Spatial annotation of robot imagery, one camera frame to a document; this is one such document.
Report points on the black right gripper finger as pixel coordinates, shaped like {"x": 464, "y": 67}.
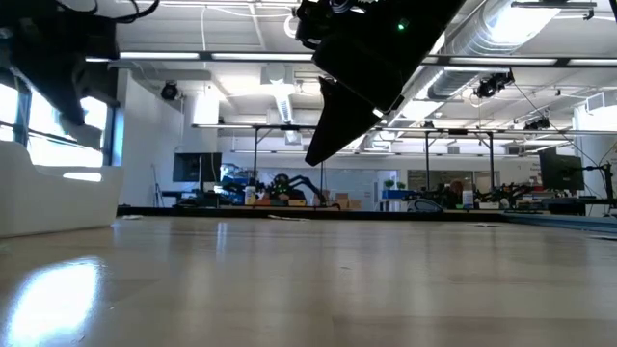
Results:
{"x": 337, "y": 125}

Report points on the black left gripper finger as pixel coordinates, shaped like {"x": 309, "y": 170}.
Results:
{"x": 67, "y": 103}

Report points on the white plastic bin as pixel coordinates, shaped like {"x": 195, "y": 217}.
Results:
{"x": 58, "y": 202}

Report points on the green white bandage strip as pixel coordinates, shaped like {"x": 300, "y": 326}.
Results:
{"x": 131, "y": 217}
{"x": 289, "y": 218}

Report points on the white blue wipe packet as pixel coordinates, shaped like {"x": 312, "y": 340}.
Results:
{"x": 484, "y": 225}
{"x": 608, "y": 237}

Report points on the black background robot arm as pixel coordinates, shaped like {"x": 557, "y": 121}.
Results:
{"x": 282, "y": 185}
{"x": 501, "y": 195}

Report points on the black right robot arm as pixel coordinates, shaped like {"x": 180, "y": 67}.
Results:
{"x": 410, "y": 14}

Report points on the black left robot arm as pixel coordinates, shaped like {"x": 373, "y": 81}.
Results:
{"x": 29, "y": 19}

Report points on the brown cardboard box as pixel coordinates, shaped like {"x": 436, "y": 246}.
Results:
{"x": 348, "y": 202}

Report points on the small green plant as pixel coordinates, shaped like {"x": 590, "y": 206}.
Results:
{"x": 389, "y": 185}
{"x": 401, "y": 185}

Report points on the blue plastic crate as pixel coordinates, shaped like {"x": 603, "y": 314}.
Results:
{"x": 397, "y": 194}

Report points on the white led light bar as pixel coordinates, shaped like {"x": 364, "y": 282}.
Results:
{"x": 593, "y": 62}
{"x": 503, "y": 61}
{"x": 262, "y": 56}
{"x": 159, "y": 55}

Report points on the white background wipes canister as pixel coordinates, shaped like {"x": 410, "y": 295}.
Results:
{"x": 249, "y": 196}

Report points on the person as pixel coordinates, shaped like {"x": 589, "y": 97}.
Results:
{"x": 455, "y": 190}

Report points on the black computer monitor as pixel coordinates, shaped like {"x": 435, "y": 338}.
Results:
{"x": 561, "y": 168}
{"x": 197, "y": 167}

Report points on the black overhead beam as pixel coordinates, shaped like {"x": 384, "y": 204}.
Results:
{"x": 205, "y": 56}

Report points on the black background gantry frame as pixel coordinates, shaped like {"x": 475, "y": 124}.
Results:
{"x": 255, "y": 144}

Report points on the silver air duct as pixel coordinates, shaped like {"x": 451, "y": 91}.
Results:
{"x": 453, "y": 84}

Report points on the black ceiling-mounted camera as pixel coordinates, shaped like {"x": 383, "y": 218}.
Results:
{"x": 491, "y": 86}
{"x": 169, "y": 90}
{"x": 537, "y": 124}

